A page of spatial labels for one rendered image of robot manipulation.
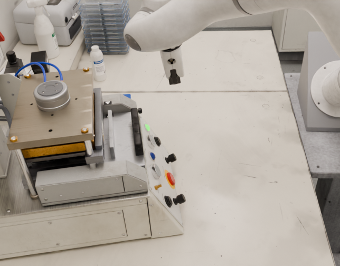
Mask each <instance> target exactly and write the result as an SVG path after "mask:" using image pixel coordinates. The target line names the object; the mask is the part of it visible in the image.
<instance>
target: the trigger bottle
mask: <svg viewBox="0 0 340 266"><path fill-rule="evenodd" d="M48 1H49V0H27V1H26V3H27V6H28V8H32V7H33V8H34V10H35V13H36V17H35V20H34V34H35V37H36V41H37V44H38V47H39V51H46V53H47V56H48V59H54V58H56V57H57V56H59V54H60V50H59V47H58V42H57V39H56V35H55V31H54V27H53V25H52V23H51V22H50V20H49V18H48V17H47V16H45V15H44V14H43V8H44V9H45V11H46V13H47V14H48V16H50V14H49V13H48V11H47V9H46V8H45V5H46V4H47V3H48ZM42 7H43V8H42Z"/></svg>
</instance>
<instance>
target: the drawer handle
mask: <svg viewBox="0 0 340 266"><path fill-rule="evenodd" d="M130 112H131V121H132V127H133V136H134V145H135V153H136V156H139V155H143V154H144V151H143V142H142V137H141V130H140V122H139V115H138V109H137V108H131V110H130Z"/></svg>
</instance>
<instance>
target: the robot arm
mask: <svg viewBox="0 0 340 266"><path fill-rule="evenodd" d="M291 8H294V9H299V10H303V11H306V12H307V13H309V14H310V15H311V16H312V17H313V18H314V20H315V21H316V22H317V24H318V25H319V27H320V28H321V30H322V31H323V33H324V35H325V36H326V38H327V40H328V42H329V43H330V45H331V46H332V48H333V50H334V51H335V52H336V54H337V55H338V57H339V58H340V0H142V5H141V8H140V10H139V11H138V12H137V13H136V14H135V15H134V17H133V18H132V19H131V20H130V21H129V22H128V23H127V25H126V26H125V29H124V39H125V41H126V43H127V44H128V45H129V46H130V47H131V48H132V49H134V50H136V51H139V52H156V51H160V55H161V59H162V63H163V67H164V71H165V75H166V78H167V79H168V80H169V85H173V84H179V83H181V80H180V78H181V77H183V76H184V67H183V59H182V51H181V45H182V43H183V42H185V41H187V40H188V39H190V38H192V37H193V36H195V35H196V34H197V33H199V32H200V31H202V30H203V29H205V28H206V27H208V26H209V25H211V24H212V23H214V22H217V21H221V20H228V19H232V18H238V17H244V16H250V15H256V14H262V13H267V12H273V11H279V10H285V9H291ZM310 94H311V98H312V100H313V102H314V104H315V105H316V107H317V108H318V109H319V110H320V111H322V112H323V113H325V114H327V115H329V116H332V117H340V60H339V61H333V62H329V63H327V64H325V65H324V66H322V67H321V68H320V69H319V70H318V71H317V72H316V73H315V74H314V76H313V78H312V81H311V84H310Z"/></svg>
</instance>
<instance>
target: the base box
mask: <svg viewBox="0 0 340 266"><path fill-rule="evenodd" d="M149 195H150V198H143V199H136V200H131V201H123V202H116V203H109V204H101V205H94V206H86V207H78V208H71V209H66V210H59V211H51V212H44V213H36V214H29V215H21V216H13V217H6V218H0V259H4V258H11V257H19V256H23V255H30V254H37V253H44V252H52V251H58V250H66V249H73V248H80V247H84V246H92V245H99V244H106V243H113V242H120V241H128V240H134V239H142V238H149V237H151V239H153V238H159V237H164V236H171V235H178V234H184V231H183V227H182V226H181V225H180V224H179V222H178V221H177V220H176V219H175V218H174V217H173V216H172V215H171V213H170V212H169V211H168V210H167V209H166V208H165V207H164V206H163V205H162V203H161V202H160V201H159V200H158V199H157V198H156V197H155V196H154V194H153V193H152V192H151V191H150V190H149Z"/></svg>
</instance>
